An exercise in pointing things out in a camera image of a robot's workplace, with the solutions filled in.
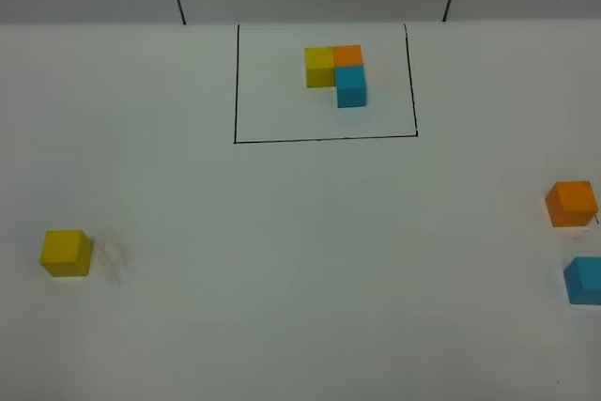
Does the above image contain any template yellow cube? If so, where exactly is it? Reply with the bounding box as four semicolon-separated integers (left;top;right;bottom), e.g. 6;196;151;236
304;47;335;88

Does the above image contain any template blue cube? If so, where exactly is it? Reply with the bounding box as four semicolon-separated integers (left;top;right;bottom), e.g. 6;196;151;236
335;65;367;108

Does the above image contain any yellow wooden cube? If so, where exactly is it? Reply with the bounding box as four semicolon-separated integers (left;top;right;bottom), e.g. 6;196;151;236
39;230;93;278

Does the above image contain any blue wooden cube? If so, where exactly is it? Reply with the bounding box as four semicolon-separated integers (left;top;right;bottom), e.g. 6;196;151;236
563;256;601;305

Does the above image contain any template orange cube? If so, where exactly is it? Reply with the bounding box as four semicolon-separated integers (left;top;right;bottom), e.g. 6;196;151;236
332;45;363;68

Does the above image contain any orange wooden cube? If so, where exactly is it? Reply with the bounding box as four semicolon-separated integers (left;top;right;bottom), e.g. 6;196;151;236
545;180;598;227

